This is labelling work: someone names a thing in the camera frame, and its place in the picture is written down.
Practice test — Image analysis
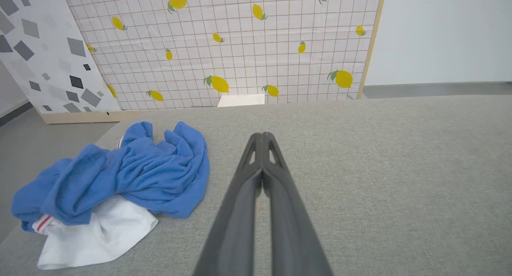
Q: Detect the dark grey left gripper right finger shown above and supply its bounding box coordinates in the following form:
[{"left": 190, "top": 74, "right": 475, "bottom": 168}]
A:
[{"left": 261, "top": 132, "right": 334, "bottom": 276}]

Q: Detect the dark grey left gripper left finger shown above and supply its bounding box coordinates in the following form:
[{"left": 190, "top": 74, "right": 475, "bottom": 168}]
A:
[{"left": 193, "top": 132, "right": 264, "bottom": 276}]

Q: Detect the blue white red-striped shirt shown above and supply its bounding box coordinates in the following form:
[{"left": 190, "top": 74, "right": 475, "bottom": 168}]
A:
[{"left": 11, "top": 121, "right": 210, "bottom": 270}]

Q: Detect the grey fabric sofa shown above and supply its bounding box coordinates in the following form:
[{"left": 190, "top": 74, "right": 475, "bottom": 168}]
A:
[{"left": 0, "top": 95, "right": 512, "bottom": 276}]

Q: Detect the lemon print grid partition panel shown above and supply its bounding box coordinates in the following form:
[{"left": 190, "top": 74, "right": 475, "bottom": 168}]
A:
[{"left": 62, "top": 0, "right": 388, "bottom": 112}]

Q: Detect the grey terrazzo pattern partition panel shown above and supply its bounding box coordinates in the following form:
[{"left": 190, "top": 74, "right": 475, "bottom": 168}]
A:
[{"left": 0, "top": 0, "right": 136, "bottom": 124}]

